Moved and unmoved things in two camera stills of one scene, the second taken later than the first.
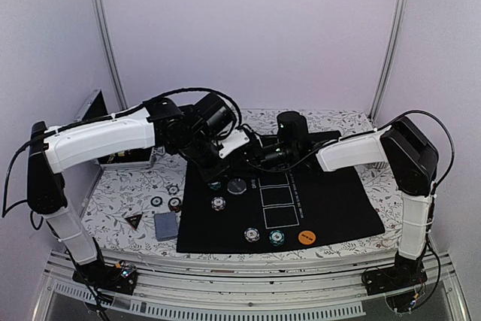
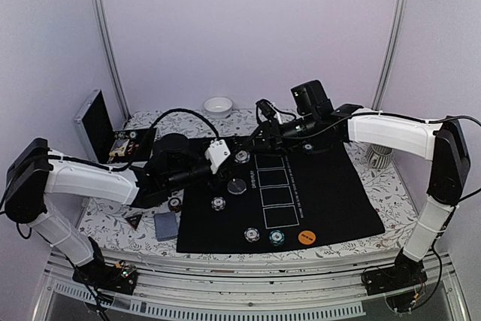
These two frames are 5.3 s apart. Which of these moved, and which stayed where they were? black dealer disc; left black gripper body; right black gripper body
Moved: left black gripper body; right black gripper body
Stayed: black dealer disc
